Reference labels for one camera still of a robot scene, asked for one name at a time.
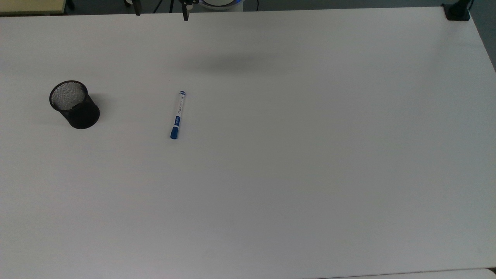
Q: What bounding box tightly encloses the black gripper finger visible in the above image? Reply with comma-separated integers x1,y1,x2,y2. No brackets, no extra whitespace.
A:
124,0,142,16
180,0,200,22

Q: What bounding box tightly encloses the blue and white marker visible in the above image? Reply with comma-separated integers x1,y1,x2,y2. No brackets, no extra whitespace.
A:
170,90,187,140

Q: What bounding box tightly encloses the light wooden table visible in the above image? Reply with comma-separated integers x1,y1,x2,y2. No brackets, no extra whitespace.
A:
0,0,66,16

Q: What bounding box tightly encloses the black mesh pen cup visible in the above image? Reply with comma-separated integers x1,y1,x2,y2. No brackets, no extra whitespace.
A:
49,80,101,130

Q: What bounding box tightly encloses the black pole clamp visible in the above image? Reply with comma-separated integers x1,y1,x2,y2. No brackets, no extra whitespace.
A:
442,0,472,21

